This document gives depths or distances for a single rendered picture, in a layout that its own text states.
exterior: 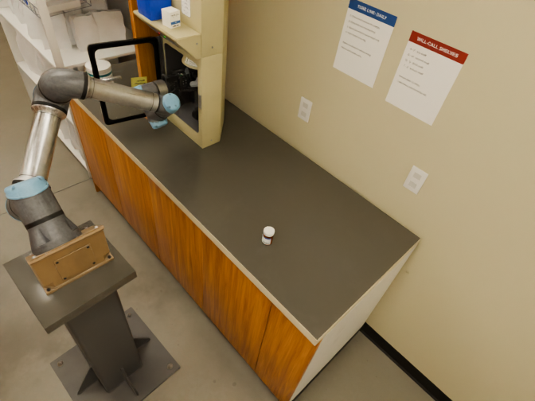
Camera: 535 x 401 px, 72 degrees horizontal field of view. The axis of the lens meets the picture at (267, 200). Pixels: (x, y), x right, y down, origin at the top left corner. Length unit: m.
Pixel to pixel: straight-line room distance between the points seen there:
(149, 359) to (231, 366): 0.45
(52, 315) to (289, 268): 0.82
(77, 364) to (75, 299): 0.97
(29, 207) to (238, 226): 0.73
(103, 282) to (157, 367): 0.93
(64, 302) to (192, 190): 0.66
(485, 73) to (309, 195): 0.83
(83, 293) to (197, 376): 1.01
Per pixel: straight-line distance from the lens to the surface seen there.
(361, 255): 1.56
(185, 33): 1.60
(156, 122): 1.69
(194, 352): 2.27
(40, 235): 1.34
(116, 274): 1.43
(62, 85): 1.48
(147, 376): 2.24
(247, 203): 1.62
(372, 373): 2.40
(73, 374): 2.33
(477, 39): 1.41
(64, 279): 1.43
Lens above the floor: 2.11
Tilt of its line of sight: 45 degrees down
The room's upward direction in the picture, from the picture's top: 10 degrees clockwise
